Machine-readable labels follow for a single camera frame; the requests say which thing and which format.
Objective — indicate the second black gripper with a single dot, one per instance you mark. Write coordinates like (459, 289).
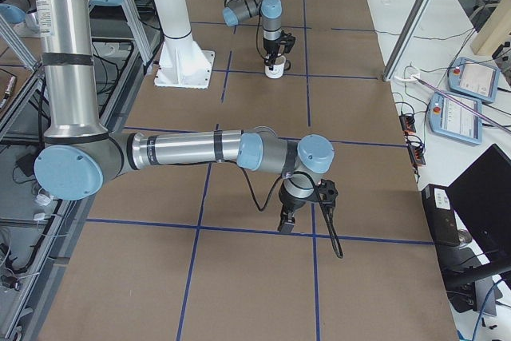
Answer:
(289, 203)

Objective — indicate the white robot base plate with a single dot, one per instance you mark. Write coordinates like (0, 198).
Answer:
(183, 64)

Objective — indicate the black box device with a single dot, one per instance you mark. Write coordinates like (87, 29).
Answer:
(440, 216)

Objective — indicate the black laptop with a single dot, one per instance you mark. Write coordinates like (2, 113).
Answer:
(481, 198)

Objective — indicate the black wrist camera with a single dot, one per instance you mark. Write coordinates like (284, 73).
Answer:
(286, 42)

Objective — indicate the white smiley mug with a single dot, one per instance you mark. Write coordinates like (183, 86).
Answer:
(282, 65)

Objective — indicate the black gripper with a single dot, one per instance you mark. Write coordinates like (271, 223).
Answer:
(271, 45)

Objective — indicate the grey aluminium post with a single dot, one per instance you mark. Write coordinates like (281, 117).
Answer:
(418, 9)

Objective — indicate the teach pendant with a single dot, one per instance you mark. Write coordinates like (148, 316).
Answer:
(448, 119)
(475, 79)

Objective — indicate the aluminium frame rail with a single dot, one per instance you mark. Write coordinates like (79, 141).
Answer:
(60, 143)

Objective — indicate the far teach pendant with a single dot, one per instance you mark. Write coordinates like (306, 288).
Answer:
(475, 79)

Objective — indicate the near teach pendant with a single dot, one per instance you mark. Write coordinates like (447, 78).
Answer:
(448, 119)

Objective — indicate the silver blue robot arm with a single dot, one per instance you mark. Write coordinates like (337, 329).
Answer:
(270, 11)

